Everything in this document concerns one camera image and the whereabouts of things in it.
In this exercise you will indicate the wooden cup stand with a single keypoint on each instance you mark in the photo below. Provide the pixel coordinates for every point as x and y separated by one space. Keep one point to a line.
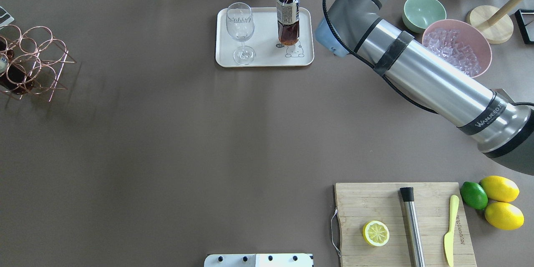
494 23

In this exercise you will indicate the green lime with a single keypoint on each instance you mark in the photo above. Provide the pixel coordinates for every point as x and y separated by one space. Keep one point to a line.
474 195

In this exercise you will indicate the pink bowl of ice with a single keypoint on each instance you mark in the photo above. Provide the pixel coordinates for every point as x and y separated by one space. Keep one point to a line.
459 44

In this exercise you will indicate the yellow plastic knife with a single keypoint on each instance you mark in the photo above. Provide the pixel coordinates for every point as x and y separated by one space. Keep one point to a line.
448 239

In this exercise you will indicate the lemon half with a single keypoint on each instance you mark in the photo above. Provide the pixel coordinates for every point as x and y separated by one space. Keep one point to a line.
376 233

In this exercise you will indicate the bamboo cutting board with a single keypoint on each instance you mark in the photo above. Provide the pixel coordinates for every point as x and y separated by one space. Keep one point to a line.
359 203

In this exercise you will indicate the upper yellow lemon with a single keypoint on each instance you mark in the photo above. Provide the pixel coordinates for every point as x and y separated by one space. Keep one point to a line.
500 188

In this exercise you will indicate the tea bottle white cap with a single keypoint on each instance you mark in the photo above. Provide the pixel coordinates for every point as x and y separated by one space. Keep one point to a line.
288 21

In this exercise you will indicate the rose gold wire bottle basket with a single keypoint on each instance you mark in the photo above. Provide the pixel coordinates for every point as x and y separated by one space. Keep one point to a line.
41 55

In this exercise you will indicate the green bowl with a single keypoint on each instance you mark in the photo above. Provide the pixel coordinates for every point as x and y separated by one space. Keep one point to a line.
418 15

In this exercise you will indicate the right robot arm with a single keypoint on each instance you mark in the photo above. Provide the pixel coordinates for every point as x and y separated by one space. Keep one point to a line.
502 129

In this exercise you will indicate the clear wine glass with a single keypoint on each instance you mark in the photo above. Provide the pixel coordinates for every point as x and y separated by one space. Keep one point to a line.
240 27

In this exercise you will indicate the black wire glass rack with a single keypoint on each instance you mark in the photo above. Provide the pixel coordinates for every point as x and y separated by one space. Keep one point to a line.
525 19

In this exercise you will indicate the yellow lemon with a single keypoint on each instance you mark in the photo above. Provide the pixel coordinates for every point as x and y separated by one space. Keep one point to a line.
504 216
500 188

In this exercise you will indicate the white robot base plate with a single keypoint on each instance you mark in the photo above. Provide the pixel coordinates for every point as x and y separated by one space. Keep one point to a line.
285 259

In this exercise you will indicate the lower yellow lemon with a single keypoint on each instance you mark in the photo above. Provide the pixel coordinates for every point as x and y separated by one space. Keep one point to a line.
504 216

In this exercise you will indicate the steel muddler black tip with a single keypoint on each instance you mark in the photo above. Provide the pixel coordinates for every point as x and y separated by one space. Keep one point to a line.
407 194

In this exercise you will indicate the cream rabbit tray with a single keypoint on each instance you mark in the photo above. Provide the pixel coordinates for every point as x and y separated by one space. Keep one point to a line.
265 42

